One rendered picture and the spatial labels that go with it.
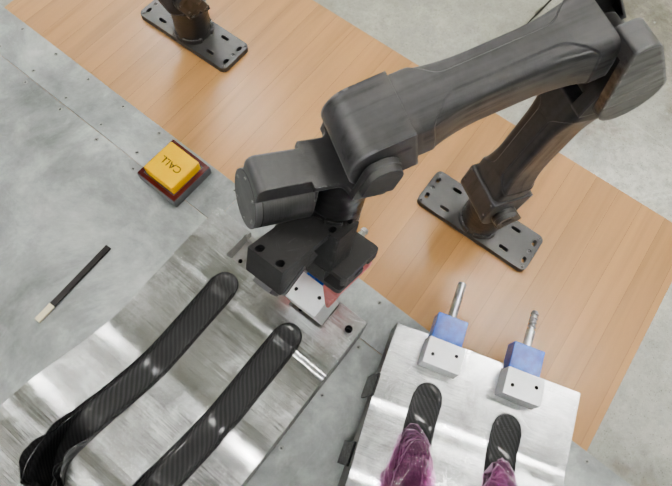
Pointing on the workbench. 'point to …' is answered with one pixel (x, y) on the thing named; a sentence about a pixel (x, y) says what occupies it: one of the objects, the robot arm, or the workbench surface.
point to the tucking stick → (72, 284)
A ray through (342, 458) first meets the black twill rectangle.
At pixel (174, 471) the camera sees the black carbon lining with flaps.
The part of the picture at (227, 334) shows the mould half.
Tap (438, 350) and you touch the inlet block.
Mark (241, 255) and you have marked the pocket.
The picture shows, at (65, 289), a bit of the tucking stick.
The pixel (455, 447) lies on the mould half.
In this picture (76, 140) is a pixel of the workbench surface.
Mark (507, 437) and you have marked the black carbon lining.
